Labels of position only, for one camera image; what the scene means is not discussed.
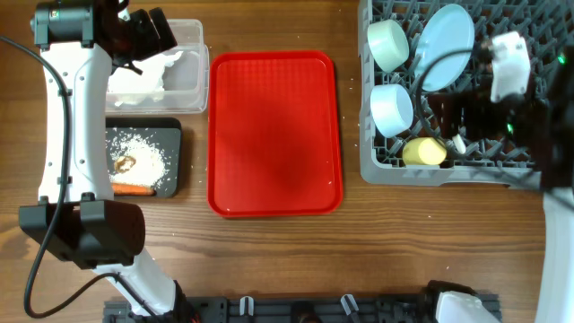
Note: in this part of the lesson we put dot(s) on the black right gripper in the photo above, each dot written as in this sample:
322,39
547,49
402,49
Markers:
473,104

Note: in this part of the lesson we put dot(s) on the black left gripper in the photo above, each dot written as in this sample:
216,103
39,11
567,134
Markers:
152,43

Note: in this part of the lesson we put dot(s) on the white napkin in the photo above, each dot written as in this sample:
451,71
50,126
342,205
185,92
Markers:
127,87

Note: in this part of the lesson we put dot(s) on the white plastic spoon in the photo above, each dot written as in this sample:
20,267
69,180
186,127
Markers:
459,144

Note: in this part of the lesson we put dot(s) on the yellow cup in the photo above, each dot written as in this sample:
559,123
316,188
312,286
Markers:
424,151

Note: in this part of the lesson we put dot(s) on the light blue plate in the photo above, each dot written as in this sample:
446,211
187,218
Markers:
451,28

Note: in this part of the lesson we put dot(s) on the rice grains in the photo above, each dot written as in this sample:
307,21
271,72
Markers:
151,147

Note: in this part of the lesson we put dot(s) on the light blue rice bowl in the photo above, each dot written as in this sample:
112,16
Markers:
391,109

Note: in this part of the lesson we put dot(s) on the brown mushroom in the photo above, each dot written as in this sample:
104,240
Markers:
124,164

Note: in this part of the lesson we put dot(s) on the green bowl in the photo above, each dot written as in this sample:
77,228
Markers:
388,44

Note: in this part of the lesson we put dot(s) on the orange carrot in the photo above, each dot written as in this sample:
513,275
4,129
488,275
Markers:
121,189

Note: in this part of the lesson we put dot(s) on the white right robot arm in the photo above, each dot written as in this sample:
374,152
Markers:
545,128

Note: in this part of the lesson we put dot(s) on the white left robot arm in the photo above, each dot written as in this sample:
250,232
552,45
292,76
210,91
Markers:
76,218

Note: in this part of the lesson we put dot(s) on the grey dishwasher rack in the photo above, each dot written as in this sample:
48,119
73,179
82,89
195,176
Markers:
546,26

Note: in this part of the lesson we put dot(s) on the clear plastic bin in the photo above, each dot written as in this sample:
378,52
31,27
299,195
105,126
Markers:
186,84

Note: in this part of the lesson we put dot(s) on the black plastic tray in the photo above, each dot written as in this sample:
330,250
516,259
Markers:
168,189

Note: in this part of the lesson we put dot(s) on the red serving tray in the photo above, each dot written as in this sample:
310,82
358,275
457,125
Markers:
273,135

